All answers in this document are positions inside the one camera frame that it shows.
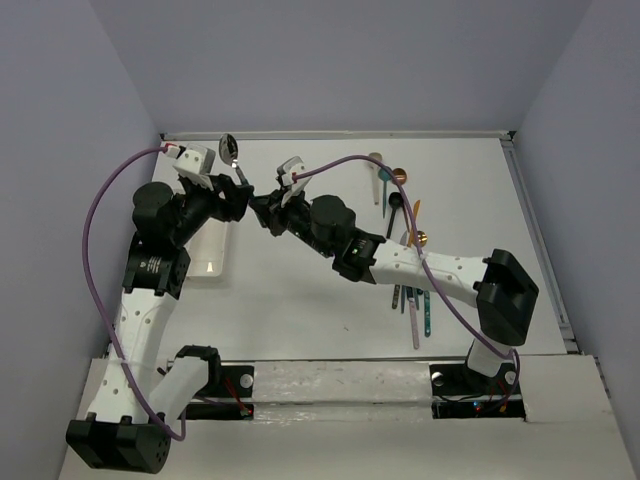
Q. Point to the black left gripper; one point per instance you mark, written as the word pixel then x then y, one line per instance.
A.
pixel 236 202

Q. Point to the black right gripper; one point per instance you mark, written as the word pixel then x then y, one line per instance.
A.
pixel 272 211

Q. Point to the silver spoon teal handle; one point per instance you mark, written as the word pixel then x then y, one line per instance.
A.
pixel 229 153

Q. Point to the gold metal spoon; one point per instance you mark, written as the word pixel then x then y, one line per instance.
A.
pixel 420 238

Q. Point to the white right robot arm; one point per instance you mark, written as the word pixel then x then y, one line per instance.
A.
pixel 497 286

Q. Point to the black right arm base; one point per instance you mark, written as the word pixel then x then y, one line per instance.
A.
pixel 461 393

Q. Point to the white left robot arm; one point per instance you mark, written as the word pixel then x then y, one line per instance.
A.
pixel 127 426

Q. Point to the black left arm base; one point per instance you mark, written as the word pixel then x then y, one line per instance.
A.
pixel 226 396

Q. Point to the white right container tray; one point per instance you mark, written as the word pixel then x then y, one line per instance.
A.
pixel 207 250

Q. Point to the beige plastic spoon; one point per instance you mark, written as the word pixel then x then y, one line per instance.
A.
pixel 374 176

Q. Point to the teal plastic spoon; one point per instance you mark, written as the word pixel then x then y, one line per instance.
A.
pixel 384 176

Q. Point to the copper metal spoon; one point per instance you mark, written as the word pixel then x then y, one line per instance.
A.
pixel 399 176

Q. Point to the orange plastic knife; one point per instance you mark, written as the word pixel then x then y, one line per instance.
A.
pixel 414 230

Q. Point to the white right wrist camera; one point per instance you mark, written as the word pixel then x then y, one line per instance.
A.
pixel 287 178

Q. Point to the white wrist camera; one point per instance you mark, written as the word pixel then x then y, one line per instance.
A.
pixel 194 163
pixel 287 178

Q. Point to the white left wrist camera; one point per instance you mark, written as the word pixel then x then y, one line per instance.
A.
pixel 194 163

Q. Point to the knife with pink handle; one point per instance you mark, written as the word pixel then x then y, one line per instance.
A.
pixel 413 318

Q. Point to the knife with teal handle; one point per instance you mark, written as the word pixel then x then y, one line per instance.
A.
pixel 427 313

